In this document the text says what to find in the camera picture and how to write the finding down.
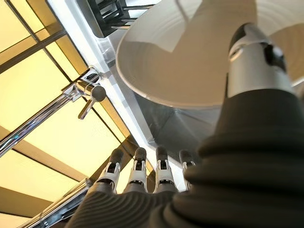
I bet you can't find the chrome gooseneck kitchen faucet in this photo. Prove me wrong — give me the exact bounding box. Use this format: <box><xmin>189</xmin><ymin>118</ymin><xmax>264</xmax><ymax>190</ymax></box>
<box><xmin>0</xmin><ymin>66</ymin><xmax>107</xmax><ymax>228</ymax></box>

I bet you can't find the black dish drying rack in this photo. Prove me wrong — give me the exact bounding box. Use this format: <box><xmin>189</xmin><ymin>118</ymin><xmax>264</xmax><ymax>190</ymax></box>
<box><xmin>86</xmin><ymin>0</ymin><xmax>162</xmax><ymax>39</ymax></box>

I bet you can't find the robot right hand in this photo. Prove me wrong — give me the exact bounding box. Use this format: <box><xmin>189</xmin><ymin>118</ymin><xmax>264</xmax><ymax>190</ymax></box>
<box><xmin>64</xmin><ymin>22</ymin><xmax>304</xmax><ymax>228</ymax></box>

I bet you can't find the cream ceramic plate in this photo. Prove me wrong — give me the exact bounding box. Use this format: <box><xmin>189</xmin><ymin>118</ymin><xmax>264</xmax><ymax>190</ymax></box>
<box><xmin>115</xmin><ymin>0</ymin><xmax>304</xmax><ymax>108</ymax></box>

